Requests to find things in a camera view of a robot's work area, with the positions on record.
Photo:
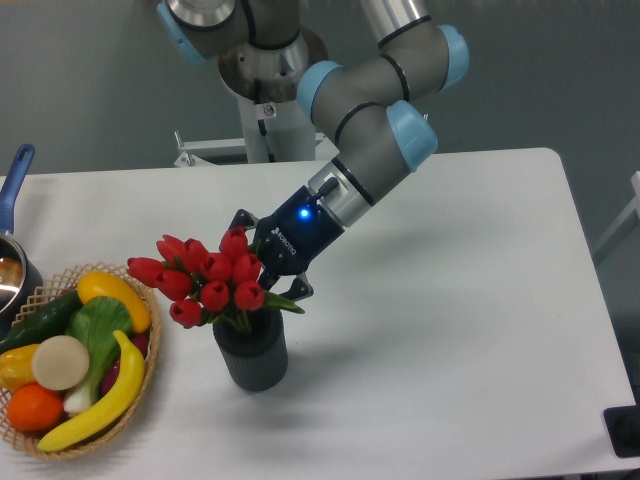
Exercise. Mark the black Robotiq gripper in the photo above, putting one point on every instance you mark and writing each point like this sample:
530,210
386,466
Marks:
289,239

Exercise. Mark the red tulip bouquet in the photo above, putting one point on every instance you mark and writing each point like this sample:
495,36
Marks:
211,287

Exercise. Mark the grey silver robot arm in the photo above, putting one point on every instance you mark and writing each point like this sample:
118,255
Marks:
269,59

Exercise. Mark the dark grey ribbed vase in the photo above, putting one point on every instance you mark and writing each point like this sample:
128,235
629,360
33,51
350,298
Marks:
258,361

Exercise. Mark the dark red vegetable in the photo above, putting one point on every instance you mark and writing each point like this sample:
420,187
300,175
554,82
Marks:
141,341

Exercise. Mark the yellow squash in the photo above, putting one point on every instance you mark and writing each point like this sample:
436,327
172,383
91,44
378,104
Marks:
99,283

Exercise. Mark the green bok choy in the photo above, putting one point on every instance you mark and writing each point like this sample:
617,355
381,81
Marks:
93,325

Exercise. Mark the yellow banana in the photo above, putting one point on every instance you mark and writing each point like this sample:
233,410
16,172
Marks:
109,408

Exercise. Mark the woven wicker basket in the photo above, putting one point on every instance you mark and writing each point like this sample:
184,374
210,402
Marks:
57,286

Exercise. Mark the green cucumber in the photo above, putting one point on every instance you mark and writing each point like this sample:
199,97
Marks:
50,320

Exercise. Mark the beige round disc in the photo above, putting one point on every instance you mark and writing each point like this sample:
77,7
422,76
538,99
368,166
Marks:
60,363

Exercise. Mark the yellow bell pepper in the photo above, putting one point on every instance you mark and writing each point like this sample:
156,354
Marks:
16,370

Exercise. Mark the orange fruit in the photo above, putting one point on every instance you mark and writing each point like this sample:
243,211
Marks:
34,408

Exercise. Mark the black device at table edge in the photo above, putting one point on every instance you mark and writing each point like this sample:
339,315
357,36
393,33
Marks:
623,428

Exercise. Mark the blue handled saucepan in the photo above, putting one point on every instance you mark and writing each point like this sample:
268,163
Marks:
19,277

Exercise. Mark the white furniture frame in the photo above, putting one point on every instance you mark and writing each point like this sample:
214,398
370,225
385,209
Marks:
620,228

